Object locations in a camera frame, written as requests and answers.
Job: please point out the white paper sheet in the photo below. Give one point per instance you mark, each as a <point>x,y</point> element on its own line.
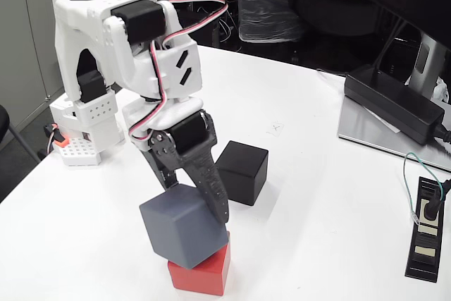
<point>385,124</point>

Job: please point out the black low box device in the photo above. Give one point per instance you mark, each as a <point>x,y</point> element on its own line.
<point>204,35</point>

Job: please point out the silver monitor stand neck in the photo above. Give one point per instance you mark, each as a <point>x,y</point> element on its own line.
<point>428,61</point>

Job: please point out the black power adapter brick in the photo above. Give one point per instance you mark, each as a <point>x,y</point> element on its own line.
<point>387,103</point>

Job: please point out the red cube block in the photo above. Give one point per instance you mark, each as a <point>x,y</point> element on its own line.
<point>208,276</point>

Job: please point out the black chair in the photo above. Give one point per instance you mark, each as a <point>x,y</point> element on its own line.
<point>3,121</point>

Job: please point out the plastic-wrapped black bin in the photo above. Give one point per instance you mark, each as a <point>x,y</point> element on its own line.
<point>264,8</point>

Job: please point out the black cube block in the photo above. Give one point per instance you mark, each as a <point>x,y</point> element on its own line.
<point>246,174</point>

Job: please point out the black power strip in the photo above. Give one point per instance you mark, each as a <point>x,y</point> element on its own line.
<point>423,265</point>

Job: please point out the silver monitor base plate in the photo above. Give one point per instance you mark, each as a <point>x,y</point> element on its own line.
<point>359,128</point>

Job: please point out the crumpled white plastic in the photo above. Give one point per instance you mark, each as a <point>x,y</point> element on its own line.
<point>442,91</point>

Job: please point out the clear tape mark with cross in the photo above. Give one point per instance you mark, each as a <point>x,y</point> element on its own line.
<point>275,129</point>

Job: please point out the white perforated table clamp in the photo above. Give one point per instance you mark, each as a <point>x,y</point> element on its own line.
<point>79,153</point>

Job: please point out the grey cube block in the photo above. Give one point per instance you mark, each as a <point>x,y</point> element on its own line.
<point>179,227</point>

